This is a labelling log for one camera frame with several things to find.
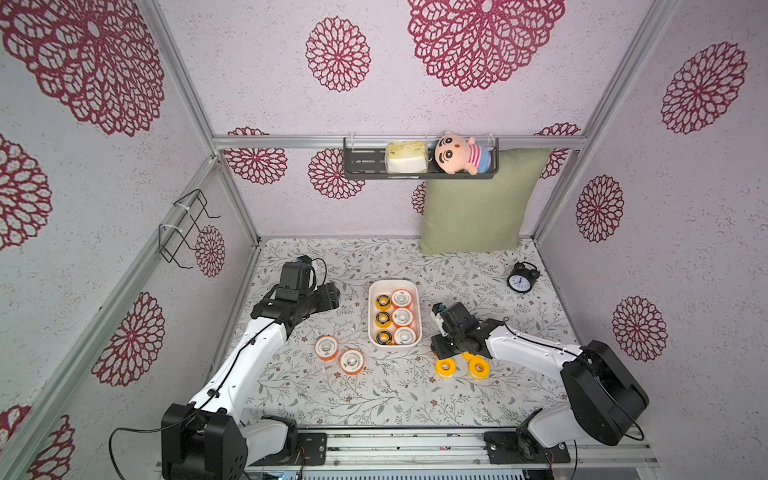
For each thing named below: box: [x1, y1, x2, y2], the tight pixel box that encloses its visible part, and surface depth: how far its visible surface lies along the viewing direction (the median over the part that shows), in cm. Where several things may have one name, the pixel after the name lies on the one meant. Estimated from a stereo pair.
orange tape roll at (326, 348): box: [314, 335, 339, 361], surface depth 91 cm
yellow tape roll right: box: [462, 352, 491, 381], surface depth 87 cm
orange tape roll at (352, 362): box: [339, 349, 365, 376], surface depth 89 cm
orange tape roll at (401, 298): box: [391, 288, 413, 308], surface depth 102 cm
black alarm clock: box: [507, 261, 541, 293], surface depth 103 cm
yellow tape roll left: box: [435, 358, 457, 379], surface depth 87 cm
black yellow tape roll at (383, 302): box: [375, 294, 392, 311], surface depth 102 cm
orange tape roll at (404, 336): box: [394, 326, 417, 345], surface depth 94 cm
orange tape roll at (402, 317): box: [392, 307, 415, 327], surface depth 97 cm
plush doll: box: [434, 130, 491, 176], surface depth 88 cm
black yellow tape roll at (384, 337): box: [375, 329, 393, 345], surface depth 94 cm
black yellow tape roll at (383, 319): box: [375, 311, 392, 329], surface depth 98 cm
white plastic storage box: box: [368, 279, 422, 348], surface depth 98 cm
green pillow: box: [420, 148, 553, 255], surface depth 101 cm
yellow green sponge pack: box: [385, 141, 429, 174], surface depth 92 cm
